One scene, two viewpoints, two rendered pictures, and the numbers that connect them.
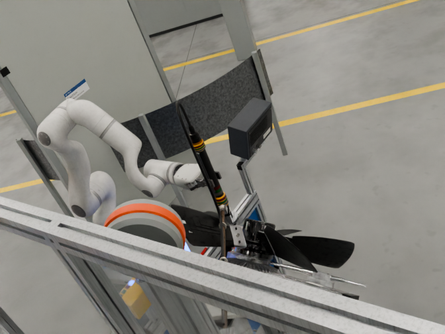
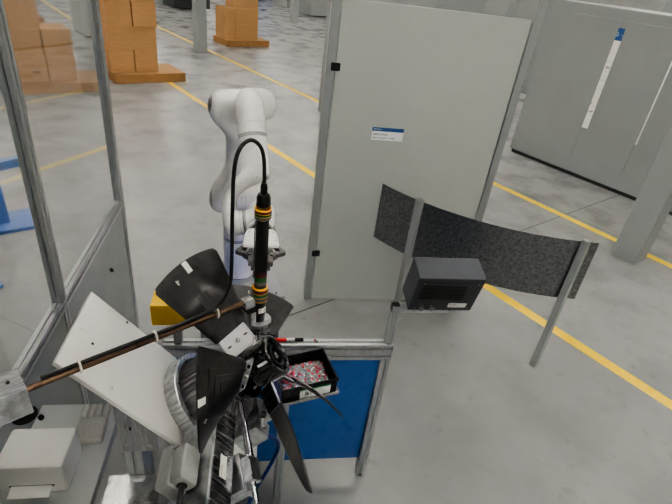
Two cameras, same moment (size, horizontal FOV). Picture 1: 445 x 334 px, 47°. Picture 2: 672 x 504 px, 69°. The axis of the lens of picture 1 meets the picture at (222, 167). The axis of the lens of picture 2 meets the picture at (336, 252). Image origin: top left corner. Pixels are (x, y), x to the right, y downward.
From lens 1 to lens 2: 1.02 m
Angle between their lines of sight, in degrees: 28
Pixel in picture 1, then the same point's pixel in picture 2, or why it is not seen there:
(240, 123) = (428, 267)
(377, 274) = not seen: outside the picture
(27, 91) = (342, 98)
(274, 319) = not seen: outside the picture
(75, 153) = (233, 142)
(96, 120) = (243, 118)
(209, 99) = (495, 242)
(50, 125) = (221, 95)
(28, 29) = (387, 47)
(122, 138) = (248, 154)
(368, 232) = not seen: outside the picture
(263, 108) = (470, 277)
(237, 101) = (523, 269)
